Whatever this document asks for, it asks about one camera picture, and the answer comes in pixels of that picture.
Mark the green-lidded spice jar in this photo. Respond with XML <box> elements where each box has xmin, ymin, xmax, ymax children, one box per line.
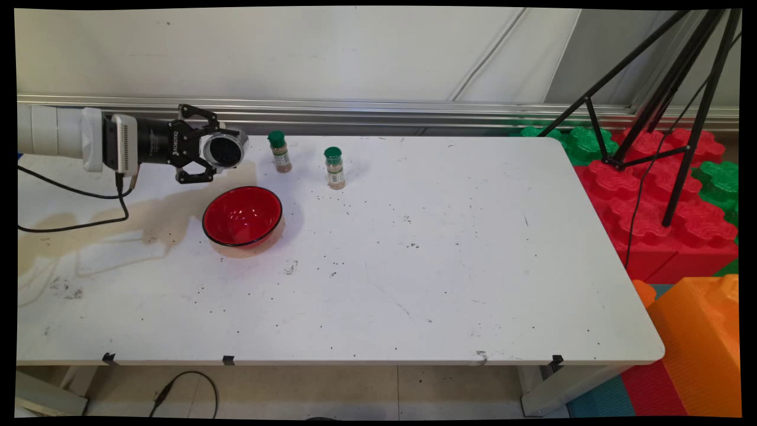
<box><xmin>323</xmin><ymin>147</ymin><xmax>346</xmax><ymax>191</ymax></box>
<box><xmin>267</xmin><ymin>131</ymin><xmax>293</xmax><ymax>173</ymax></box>

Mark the teal floor mat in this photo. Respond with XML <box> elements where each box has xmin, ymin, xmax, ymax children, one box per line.
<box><xmin>567</xmin><ymin>374</ymin><xmax>638</xmax><ymax>418</ymax></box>

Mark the black floor cable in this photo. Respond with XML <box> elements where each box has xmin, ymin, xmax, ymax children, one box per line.
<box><xmin>148</xmin><ymin>371</ymin><xmax>219</xmax><ymax>418</ymax></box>

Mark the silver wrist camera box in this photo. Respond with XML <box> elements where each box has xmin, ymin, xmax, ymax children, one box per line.
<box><xmin>111</xmin><ymin>114</ymin><xmax>140</xmax><ymax>176</ymax></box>

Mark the beige table leg beam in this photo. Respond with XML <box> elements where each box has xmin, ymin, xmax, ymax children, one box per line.
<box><xmin>15</xmin><ymin>370</ymin><xmax>89</xmax><ymax>417</ymax></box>

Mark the red floor mat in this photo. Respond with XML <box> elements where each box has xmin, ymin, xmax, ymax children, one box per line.
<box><xmin>620</xmin><ymin>360</ymin><xmax>690</xmax><ymax>418</ymax></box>

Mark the red bowl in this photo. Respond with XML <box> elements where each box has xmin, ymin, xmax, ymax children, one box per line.
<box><xmin>202</xmin><ymin>186</ymin><xmax>283</xmax><ymax>248</ymax></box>

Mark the white table leg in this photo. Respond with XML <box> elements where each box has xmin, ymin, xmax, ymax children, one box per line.
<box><xmin>519</xmin><ymin>363</ymin><xmax>629</xmax><ymax>417</ymax></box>

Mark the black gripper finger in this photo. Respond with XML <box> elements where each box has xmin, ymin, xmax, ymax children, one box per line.
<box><xmin>177</xmin><ymin>104</ymin><xmax>221</xmax><ymax>138</ymax></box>
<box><xmin>175</xmin><ymin>151</ymin><xmax>217</xmax><ymax>185</ymax></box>

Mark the aluminium wall rail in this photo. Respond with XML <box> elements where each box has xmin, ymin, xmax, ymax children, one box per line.
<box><xmin>17</xmin><ymin>93</ymin><xmax>740</xmax><ymax>137</ymax></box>

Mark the clear jar of black beads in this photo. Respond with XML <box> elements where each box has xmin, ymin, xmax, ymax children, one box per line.
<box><xmin>201</xmin><ymin>125</ymin><xmax>250</xmax><ymax>175</ymax></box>

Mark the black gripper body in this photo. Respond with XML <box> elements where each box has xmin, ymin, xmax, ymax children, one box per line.
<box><xmin>137</xmin><ymin>117</ymin><xmax>202</xmax><ymax>169</ymax></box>

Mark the black tripod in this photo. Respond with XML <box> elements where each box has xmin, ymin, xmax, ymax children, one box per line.
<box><xmin>537</xmin><ymin>8</ymin><xmax>743</xmax><ymax>228</ymax></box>

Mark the large orange foam block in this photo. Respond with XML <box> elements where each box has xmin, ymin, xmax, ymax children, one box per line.
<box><xmin>646</xmin><ymin>274</ymin><xmax>742</xmax><ymax>418</ymax></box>

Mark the black arm cable with plug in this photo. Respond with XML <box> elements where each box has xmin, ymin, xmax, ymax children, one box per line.
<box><xmin>17</xmin><ymin>172</ymin><xmax>138</xmax><ymax>233</ymax></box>

